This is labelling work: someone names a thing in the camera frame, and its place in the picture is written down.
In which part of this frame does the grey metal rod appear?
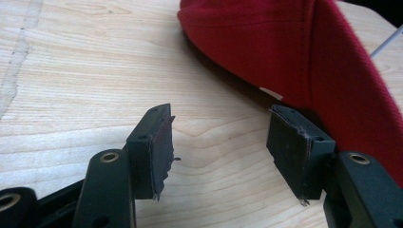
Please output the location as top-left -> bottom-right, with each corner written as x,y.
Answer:
370,24 -> 403,59

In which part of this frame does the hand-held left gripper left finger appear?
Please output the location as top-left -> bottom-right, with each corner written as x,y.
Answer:
71,103 -> 182,228

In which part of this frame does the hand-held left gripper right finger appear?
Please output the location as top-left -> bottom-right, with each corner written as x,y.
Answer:
265,104 -> 403,228

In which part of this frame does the red cap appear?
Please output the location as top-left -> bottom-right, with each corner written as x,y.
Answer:
176,0 -> 403,188

